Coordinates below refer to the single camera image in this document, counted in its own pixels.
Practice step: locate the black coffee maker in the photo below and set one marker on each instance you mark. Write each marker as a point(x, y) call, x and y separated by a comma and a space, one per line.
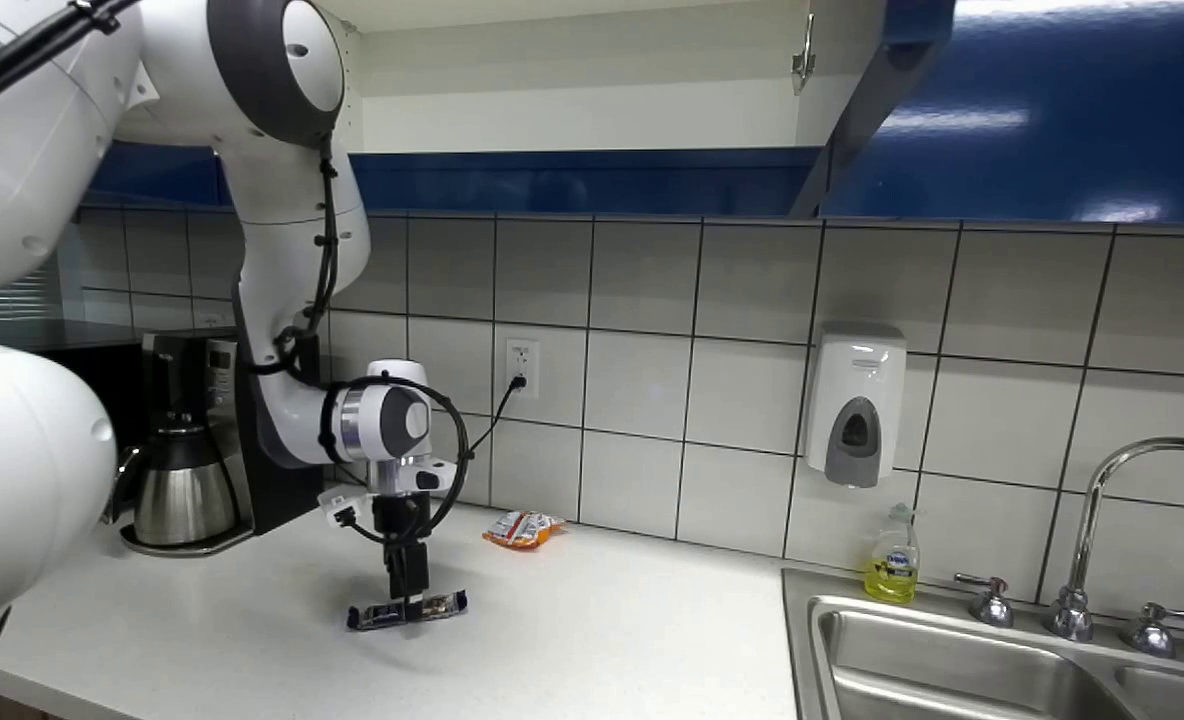
point(277, 490)

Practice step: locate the yellow dish soap bottle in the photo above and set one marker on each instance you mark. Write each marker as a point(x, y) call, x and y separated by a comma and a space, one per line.
point(892, 570)

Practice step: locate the orange snack packet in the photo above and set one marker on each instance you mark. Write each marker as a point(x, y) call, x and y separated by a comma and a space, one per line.
point(522, 529)

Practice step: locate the dark granola bar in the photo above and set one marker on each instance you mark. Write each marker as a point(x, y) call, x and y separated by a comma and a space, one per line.
point(442, 604)

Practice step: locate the steel coffee carafe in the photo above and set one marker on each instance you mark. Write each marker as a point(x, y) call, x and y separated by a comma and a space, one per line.
point(182, 490)

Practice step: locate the white soap dispenser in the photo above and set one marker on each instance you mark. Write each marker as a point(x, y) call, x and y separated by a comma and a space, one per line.
point(857, 390)

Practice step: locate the white wall socket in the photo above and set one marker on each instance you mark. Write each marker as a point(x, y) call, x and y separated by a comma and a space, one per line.
point(522, 362)

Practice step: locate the chrome tap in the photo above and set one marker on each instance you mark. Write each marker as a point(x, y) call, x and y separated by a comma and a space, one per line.
point(1087, 540)

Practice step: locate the blue wall cabinet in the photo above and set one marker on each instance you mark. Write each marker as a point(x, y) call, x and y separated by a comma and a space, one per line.
point(572, 100)

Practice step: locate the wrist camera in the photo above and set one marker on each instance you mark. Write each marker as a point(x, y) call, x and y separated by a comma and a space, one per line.
point(340, 503)

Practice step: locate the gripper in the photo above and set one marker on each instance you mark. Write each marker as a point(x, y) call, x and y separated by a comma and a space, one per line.
point(400, 515)

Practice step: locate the blue cabinet door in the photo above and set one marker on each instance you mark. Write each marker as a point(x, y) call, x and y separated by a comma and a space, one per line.
point(1052, 120)

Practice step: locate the steel sink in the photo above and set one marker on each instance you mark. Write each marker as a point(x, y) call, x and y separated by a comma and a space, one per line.
point(952, 660)

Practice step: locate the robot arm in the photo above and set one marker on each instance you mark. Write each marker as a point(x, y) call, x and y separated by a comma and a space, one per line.
point(282, 250)

